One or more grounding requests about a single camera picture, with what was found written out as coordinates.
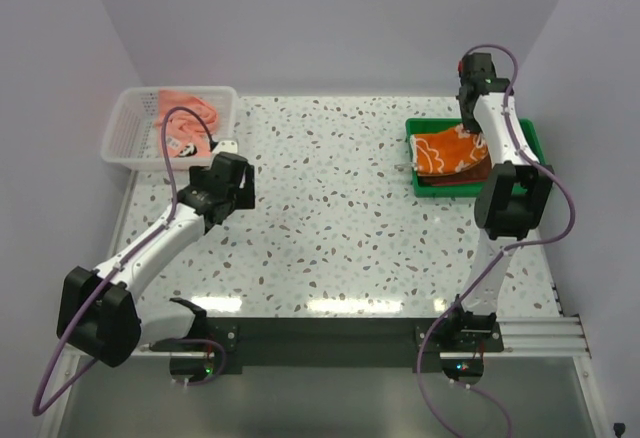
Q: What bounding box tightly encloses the peach pink towel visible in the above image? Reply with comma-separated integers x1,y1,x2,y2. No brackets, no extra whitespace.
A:
154,89,219,158

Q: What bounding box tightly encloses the orange patterned cream towel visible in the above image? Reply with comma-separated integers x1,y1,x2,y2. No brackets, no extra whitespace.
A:
409,124,491,178

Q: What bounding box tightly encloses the brown towel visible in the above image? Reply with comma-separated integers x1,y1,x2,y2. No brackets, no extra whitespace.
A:
417,157,492,187

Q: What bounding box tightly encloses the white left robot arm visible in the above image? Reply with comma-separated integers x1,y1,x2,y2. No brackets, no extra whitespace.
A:
56,152,255,367

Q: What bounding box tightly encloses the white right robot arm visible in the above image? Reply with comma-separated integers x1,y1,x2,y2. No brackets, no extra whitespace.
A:
437,49,552,352

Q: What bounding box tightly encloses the green plastic tray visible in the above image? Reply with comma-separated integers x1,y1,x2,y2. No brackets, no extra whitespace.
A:
404,117,555,200

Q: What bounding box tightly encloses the white plastic laundry basket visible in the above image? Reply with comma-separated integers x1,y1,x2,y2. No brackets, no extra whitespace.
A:
101,86,239,171

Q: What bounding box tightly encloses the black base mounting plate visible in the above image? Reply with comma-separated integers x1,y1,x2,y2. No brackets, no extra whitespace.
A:
151,317,504,373

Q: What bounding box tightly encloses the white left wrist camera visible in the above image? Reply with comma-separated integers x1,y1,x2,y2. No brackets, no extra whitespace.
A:
211,139,239,155

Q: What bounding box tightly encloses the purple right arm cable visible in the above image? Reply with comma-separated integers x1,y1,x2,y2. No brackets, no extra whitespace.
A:
417,44,577,438

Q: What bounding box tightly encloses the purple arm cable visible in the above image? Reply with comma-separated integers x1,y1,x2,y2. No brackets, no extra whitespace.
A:
31,107,241,417
417,44,577,438

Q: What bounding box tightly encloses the aluminium rail frame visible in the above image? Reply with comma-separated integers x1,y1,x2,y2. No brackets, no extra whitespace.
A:
50,298,623,437

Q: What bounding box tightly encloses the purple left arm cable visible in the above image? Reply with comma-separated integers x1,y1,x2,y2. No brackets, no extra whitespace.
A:
31,107,241,417

